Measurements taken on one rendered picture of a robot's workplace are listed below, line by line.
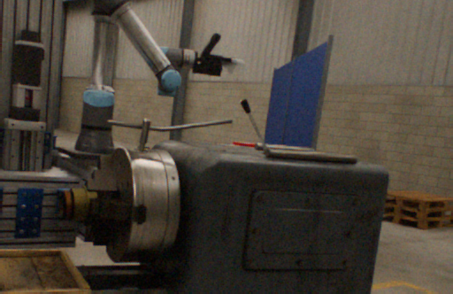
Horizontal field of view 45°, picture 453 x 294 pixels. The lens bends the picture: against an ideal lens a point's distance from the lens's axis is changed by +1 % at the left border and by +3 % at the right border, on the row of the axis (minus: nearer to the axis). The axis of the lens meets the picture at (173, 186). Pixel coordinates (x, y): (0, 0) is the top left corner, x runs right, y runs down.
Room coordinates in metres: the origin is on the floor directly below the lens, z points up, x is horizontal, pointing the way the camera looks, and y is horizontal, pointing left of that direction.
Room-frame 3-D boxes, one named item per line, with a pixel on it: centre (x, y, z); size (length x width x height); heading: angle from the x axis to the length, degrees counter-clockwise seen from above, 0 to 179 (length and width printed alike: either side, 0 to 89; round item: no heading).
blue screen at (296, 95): (8.16, -1.59, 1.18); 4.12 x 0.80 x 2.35; 179
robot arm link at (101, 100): (2.06, 0.32, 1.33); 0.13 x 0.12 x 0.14; 8
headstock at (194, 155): (1.62, -0.26, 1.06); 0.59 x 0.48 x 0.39; 113
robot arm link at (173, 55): (2.22, 0.07, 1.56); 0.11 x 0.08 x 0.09; 98
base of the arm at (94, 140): (2.05, 0.31, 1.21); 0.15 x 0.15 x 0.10
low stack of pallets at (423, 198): (8.69, -3.95, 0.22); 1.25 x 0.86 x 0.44; 130
